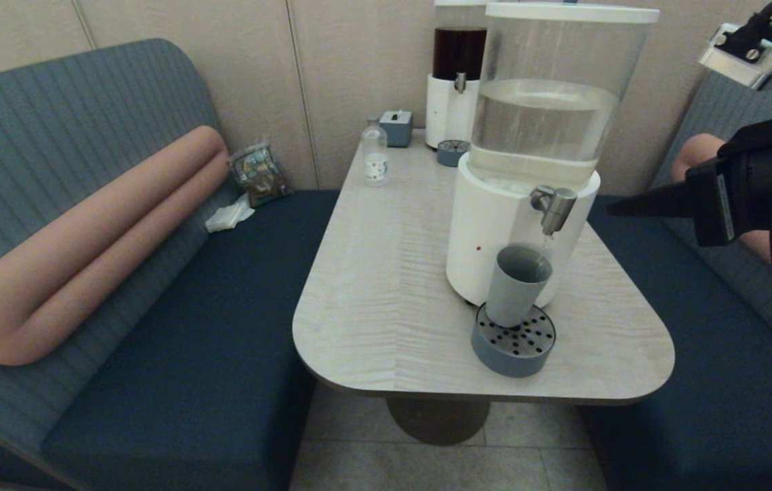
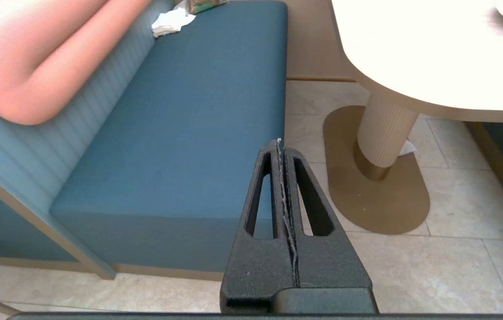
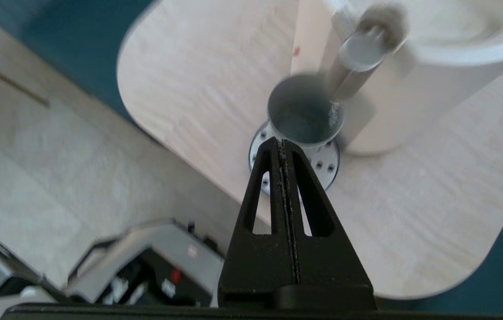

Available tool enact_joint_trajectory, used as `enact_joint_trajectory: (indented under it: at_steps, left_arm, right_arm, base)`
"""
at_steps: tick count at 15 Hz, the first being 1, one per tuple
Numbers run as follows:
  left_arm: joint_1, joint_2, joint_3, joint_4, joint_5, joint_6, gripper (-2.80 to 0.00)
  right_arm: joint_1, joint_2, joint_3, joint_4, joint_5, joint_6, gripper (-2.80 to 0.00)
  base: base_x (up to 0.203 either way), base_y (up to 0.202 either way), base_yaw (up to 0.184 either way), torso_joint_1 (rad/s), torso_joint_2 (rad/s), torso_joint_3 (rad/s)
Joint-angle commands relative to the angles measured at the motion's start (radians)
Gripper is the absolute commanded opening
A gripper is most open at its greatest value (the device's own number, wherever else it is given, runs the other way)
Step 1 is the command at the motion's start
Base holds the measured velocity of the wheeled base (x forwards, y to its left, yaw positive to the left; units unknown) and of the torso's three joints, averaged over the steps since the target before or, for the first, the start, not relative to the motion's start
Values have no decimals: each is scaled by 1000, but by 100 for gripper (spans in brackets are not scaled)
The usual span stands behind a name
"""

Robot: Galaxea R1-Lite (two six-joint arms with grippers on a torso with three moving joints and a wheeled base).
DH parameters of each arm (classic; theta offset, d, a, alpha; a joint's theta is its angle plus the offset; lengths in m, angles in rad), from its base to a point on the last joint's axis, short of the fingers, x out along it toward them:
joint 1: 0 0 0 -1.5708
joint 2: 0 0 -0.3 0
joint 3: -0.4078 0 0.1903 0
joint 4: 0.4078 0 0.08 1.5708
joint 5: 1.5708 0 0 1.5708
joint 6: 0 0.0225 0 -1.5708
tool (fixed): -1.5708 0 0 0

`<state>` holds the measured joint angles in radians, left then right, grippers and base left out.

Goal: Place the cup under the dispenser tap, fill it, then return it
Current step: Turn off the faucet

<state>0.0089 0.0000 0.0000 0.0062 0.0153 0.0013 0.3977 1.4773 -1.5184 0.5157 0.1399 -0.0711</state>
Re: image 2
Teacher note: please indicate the pink bolster cushion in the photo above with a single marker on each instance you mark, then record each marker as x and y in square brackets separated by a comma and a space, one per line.
[33, 58]

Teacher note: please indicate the ribbed table pedestal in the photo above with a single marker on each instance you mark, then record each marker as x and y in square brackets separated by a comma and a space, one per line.
[380, 146]

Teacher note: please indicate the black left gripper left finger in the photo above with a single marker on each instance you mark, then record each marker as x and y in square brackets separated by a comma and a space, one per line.
[258, 266]

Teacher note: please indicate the crumpled white tissue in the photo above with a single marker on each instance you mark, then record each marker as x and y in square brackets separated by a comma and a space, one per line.
[169, 22]
[408, 149]

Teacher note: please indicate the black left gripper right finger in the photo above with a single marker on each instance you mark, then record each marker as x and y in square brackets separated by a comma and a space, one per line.
[329, 266]

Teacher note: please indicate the patterned snack bag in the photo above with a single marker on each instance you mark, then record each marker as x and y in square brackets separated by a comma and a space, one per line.
[202, 5]

